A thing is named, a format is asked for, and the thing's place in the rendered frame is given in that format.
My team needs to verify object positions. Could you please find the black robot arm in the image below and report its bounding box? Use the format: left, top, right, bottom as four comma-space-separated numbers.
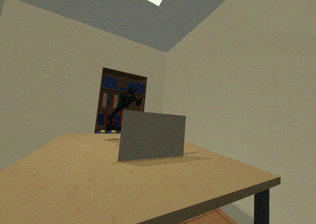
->
106, 92, 134, 130

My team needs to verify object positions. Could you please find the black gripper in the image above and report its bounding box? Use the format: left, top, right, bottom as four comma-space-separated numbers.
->
128, 88, 143, 106

